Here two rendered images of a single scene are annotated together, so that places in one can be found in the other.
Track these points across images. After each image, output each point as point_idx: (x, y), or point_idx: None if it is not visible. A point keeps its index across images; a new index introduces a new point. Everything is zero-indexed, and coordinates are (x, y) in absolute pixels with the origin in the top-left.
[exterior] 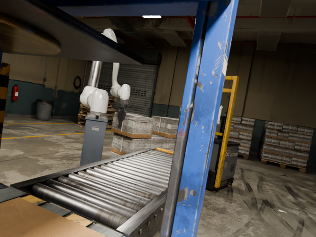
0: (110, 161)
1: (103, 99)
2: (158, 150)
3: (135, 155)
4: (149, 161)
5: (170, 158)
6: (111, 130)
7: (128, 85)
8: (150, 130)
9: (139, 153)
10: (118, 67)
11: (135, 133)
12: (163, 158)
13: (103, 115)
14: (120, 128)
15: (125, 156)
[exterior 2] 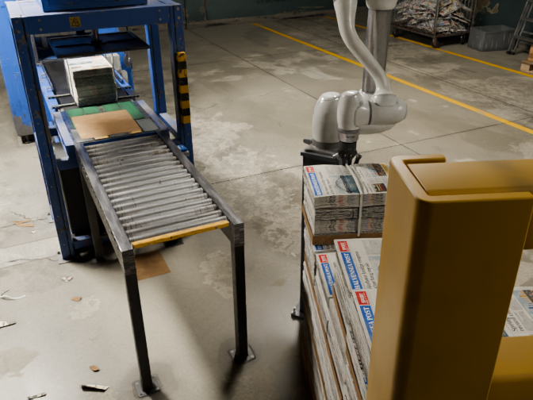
0: (185, 166)
1: (313, 112)
2: (319, 299)
3: (200, 188)
4: (166, 189)
5: (166, 214)
6: None
7: (344, 93)
8: (313, 222)
9: (210, 197)
10: (349, 48)
11: (304, 205)
12: (170, 207)
13: (312, 144)
14: None
15: (199, 180)
